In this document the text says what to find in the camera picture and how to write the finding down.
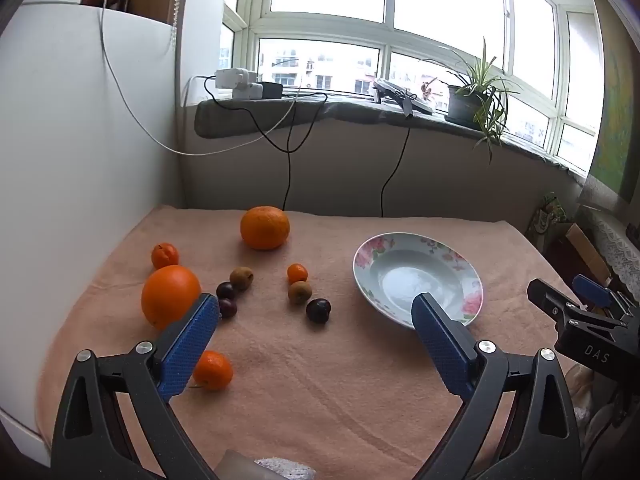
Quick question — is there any cardboard box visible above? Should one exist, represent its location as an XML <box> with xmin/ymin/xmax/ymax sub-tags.
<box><xmin>550</xmin><ymin>222</ymin><xmax>613</xmax><ymax>286</ymax></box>

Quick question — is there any black cable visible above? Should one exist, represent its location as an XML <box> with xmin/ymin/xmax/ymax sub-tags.
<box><xmin>380</xmin><ymin>95</ymin><xmax>416</xmax><ymax>218</ymax></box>
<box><xmin>212</xmin><ymin>91</ymin><xmax>329</xmax><ymax>211</ymax></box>

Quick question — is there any brown kiwi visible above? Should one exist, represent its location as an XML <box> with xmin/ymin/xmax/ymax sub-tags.
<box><xmin>288</xmin><ymin>280</ymin><xmax>313</xmax><ymax>305</ymax></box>
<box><xmin>229</xmin><ymin>266</ymin><xmax>254</xmax><ymax>291</ymax></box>

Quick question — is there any white lace cloth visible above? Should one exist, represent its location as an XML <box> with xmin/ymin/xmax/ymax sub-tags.
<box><xmin>575</xmin><ymin>175</ymin><xmax>640</xmax><ymax>291</ymax></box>

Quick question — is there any small tangerine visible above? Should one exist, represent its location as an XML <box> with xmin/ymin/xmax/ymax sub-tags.
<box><xmin>192</xmin><ymin>350</ymin><xmax>234</xmax><ymax>391</ymax></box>
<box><xmin>151</xmin><ymin>242</ymin><xmax>180</xmax><ymax>270</ymax></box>

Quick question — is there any grey windowsill cloth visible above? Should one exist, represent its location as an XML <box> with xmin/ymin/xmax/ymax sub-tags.
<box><xmin>194</xmin><ymin>95</ymin><xmax>588</xmax><ymax>176</ymax></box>

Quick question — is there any peach towel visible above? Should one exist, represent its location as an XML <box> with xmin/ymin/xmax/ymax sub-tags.
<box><xmin>35</xmin><ymin>204</ymin><xmax>601</xmax><ymax>480</ymax></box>

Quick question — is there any white cabinet panel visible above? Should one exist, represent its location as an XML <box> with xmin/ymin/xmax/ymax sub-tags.
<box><xmin>0</xmin><ymin>2</ymin><xmax>186</xmax><ymax>441</ymax></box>

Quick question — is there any white and black device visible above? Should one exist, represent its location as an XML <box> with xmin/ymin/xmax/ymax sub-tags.
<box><xmin>372</xmin><ymin>77</ymin><xmax>436</xmax><ymax>116</ymax></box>

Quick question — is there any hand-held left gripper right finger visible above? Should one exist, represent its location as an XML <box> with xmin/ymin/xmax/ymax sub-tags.
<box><xmin>411</xmin><ymin>292</ymin><xmax>583</xmax><ymax>480</ymax></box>

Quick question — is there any large smooth orange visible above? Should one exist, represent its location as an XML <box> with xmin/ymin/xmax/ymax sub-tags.
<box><xmin>141</xmin><ymin>265</ymin><xmax>203</xmax><ymax>331</ymax></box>

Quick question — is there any white beaded blind cord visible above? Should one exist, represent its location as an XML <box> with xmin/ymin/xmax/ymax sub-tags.
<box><xmin>167</xmin><ymin>0</ymin><xmax>193</xmax><ymax>51</ymax></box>

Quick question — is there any large bumpy orange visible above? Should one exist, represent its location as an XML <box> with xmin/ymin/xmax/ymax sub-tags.
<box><xmin>240</xmin><ymin>205</ymin><xmax>291</xmax><ymax>251</ymax></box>

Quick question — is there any green wall poster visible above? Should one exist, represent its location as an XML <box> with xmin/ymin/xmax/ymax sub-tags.
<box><xmin>587</xmin><ymin>0</ymin><xmax>640</xmax><ymax>201</ymax></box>

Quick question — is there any white cable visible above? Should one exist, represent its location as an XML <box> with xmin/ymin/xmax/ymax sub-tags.
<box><xmin>20</xmin><ymin>0</ymin><xmax>301</xmax><ymax>157</ymax></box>

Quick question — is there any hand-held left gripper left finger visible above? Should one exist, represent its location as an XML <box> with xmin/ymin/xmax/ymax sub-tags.
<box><xmin>51</xmin><ymin>292</ymin><xmax>221</xmax><ymax>480</ymax></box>

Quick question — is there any white window frame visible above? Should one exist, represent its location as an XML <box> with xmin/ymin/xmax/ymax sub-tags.
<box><xmin>220</xmin><ymin>0</ymin><xmax>608</xmax><ymax>171</ymax></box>

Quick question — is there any white floral plate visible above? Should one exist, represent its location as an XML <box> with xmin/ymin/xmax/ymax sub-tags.
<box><xmin>353</xmin><ymin>232</ymin><xmax>484</xmax><ymax>331</ymax></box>

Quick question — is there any white knitted cloth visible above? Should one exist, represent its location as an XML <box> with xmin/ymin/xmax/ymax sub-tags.
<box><xmin>255</xmin><ymin>456</ymin><xmax>318</xmax><ymax>480</ymax></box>

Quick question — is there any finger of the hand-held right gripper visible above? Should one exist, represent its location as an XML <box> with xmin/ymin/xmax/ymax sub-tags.
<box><xmin>526</xmin><ymin>278</ymin><xmax>586</xmax><ymax>333</ymax></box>
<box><xmin>572</xmin><ymin>274</ymin><xmax>632</xmax><ymax>313</ymax></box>

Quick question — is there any potted spider plant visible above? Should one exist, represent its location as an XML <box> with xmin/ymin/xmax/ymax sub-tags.
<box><xmin>420</xmin><ymin>37</ymin><xmax>523</xmax><ymax>163</ymax></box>

